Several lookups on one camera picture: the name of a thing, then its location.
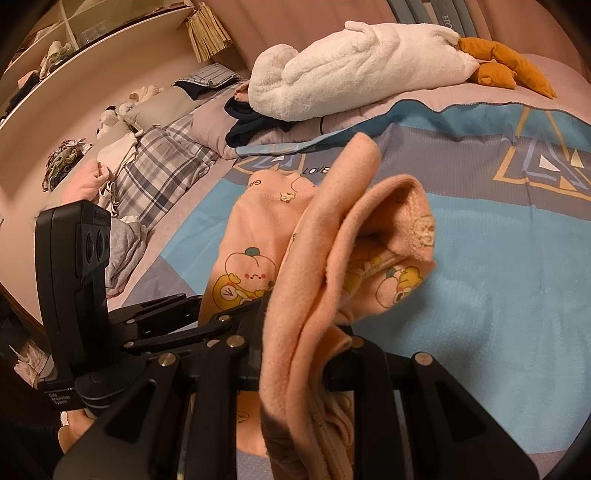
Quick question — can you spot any grey green pillow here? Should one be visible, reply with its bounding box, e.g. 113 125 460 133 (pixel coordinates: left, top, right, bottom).
124 85 204 124

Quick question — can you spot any plaid pillow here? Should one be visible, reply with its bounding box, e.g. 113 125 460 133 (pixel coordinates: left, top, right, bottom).
108 113 221 223

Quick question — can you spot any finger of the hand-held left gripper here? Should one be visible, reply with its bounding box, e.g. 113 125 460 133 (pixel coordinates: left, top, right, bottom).
107 293 204 341
122 298 271 358

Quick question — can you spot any dark navy garment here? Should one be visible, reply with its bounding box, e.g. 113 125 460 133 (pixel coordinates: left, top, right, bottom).
225 96 296 147

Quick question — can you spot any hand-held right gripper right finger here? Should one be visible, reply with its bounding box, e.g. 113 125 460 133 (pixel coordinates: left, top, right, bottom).
323 338 539 480

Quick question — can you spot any curved headboard shelf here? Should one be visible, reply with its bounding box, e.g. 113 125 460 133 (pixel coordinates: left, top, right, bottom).
0 0 195 136

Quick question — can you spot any straw tassel bundle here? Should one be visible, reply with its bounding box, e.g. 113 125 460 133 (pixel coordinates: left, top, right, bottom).
185 2 232 64

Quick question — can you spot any crumpled patterned cloth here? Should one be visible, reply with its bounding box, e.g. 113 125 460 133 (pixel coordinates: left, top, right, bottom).
41 138 94 192

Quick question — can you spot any small beige plush toy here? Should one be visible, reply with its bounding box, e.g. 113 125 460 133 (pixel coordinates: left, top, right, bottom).
129 85 163 105

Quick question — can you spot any pink cloth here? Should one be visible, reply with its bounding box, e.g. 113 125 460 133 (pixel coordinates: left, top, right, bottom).
44 159 112 209

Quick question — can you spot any white goose plush toy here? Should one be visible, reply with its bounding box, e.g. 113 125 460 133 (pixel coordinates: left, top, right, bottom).
248 21 557 123

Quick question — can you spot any lilac pillow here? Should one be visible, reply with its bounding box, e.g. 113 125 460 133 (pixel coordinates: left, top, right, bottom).
191 82 251 160

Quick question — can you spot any pink printed small garment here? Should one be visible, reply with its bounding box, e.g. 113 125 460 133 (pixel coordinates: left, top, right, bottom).
201 131 437 480

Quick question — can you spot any grey cloth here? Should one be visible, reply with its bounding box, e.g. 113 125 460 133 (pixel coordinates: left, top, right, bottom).
104 218 149 296

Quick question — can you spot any blue grey printed blanket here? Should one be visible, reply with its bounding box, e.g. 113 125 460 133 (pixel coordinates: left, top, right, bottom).
106 99 591 480

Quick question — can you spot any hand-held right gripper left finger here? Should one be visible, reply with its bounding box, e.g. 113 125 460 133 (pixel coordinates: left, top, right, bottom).
53 336 263 480

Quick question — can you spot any blue checked folded cloth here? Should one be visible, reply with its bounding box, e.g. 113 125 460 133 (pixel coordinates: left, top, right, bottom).
173 64 242 99

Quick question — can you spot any white hooded garment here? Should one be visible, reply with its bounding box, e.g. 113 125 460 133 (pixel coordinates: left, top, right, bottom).
96 131 140 175

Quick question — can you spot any white dog plush toy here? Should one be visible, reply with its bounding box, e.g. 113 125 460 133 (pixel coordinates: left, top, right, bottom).
96 106 136 140

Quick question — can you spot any blue striped cushion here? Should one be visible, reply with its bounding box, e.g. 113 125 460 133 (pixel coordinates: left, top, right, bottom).
387 0 486 25

